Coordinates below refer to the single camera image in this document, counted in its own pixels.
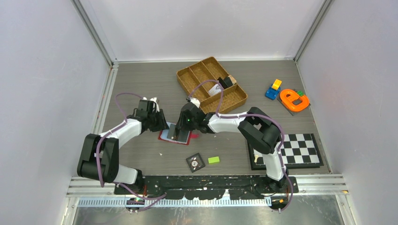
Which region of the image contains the black VIP card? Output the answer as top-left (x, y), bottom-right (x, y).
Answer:
top-left (217, 76), bottom-right (233, 89)
top-left (167, 123), bottom-right (181, 141)

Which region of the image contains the black white chessboard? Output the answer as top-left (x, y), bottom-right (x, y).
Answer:
top-left (247, 133), bottom-right (324, 171)

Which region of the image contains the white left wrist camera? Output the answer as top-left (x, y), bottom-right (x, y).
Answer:
top-left (150, 97), bottom-right (160, 112)

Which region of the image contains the blue toy brick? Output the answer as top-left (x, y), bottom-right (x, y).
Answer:
top-left (265, 86), bottom-right (281, 100)

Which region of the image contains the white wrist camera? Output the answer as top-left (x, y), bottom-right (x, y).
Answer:
top-left (150, 97), bottom-right (160, 112)
top-left (190, 97), bottom-right (200, 108)

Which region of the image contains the yellow toy brick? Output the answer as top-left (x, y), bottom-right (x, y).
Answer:
top-left (271, 79), bottom-right (282, 90)

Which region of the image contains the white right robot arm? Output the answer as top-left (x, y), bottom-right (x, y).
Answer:
top-left (170, 101), bottom-right (287, 192)

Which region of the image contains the green toy brick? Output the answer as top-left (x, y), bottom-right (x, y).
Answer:
top-left (296, 90), bottom-right (305, 97)

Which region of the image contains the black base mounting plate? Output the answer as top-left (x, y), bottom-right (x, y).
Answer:
top-left (114, 175), bottom-right (299, 200)

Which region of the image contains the red leather card holder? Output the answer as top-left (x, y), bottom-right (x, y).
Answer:
top-left (158, 122), bottom-right (199, 145)

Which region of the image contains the poker chip in black case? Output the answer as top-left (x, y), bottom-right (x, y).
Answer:
top-left (186, 153), bottom-right (206, 173)

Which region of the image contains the green rectangular block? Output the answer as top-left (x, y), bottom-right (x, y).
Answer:
top-left (208, 157), bottom-right (220, 165)

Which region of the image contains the woven wicker divided tray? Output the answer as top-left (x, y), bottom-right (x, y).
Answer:
top-left (176, 56), bottom-right (248, 113)

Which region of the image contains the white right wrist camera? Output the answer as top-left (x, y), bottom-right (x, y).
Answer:
top-left (190, 97), bottom-right (200, 108)

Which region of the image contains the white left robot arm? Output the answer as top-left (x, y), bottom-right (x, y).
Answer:
top-left (77, 98), bottom-right (169, 194)

